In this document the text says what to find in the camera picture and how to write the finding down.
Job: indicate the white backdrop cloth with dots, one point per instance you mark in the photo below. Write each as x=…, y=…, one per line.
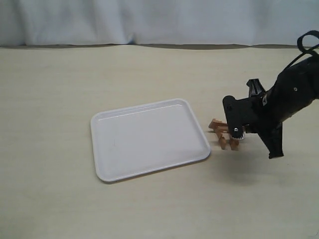
x=175, y=22

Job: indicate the wooden notched piece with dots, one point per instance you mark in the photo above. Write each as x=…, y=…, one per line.
x=222, y=141
x=217, y=123
x=221, y=130
x=234, y=144

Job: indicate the white plastic tray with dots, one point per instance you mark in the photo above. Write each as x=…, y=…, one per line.
x=138, y=140

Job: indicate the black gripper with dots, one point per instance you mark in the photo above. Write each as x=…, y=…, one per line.
x=295, y=88

